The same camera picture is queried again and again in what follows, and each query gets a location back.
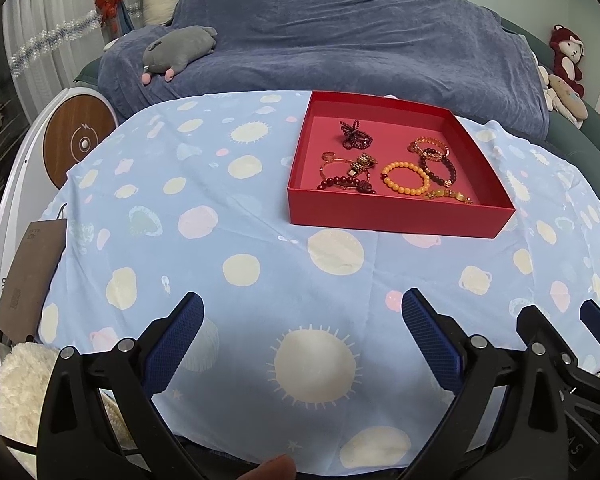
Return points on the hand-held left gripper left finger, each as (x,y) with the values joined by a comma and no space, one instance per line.
(177,340)

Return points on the red monkey plush toy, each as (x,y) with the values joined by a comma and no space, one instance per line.
(565,60)

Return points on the white sheer curtain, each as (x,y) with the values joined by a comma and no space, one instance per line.
(45,10)

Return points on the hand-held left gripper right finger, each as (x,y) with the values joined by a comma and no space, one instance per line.
(430,345)

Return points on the grey plush toy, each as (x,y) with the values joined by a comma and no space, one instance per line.
(180,47)

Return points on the brown cardboard tag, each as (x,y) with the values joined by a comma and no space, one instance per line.
(30,270)

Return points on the person's left hand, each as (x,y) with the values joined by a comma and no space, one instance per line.
(270,469)

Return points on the silver tinsel garland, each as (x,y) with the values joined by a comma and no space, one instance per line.
(55,35)

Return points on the red bow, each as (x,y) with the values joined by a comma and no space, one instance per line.
(109,2)

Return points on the small white plush toy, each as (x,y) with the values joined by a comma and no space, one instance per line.
(545,85)

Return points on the green sofa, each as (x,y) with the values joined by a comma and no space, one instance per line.
(570,140)

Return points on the gold link watch band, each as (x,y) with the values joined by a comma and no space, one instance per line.
(361,162)

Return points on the thin gold bangle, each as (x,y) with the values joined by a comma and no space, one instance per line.
(325,169)

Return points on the blue-grey blanket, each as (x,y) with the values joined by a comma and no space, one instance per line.
(355,35)

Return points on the white fluffy cushion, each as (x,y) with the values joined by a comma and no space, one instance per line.
(25,385)

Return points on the red cardboard box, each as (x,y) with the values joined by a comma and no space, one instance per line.
(380,215)

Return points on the beige round plush cushion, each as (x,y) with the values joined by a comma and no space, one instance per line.
(570,97)

